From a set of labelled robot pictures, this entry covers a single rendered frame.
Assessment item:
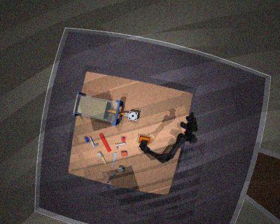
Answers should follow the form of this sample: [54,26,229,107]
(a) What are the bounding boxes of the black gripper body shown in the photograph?
[186,116,198,133]

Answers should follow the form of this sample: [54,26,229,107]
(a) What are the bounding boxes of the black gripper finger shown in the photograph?
[189,117,198,127]
[187,112,194,119]

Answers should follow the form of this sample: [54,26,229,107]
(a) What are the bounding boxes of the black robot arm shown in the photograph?
[139,122,197,163]

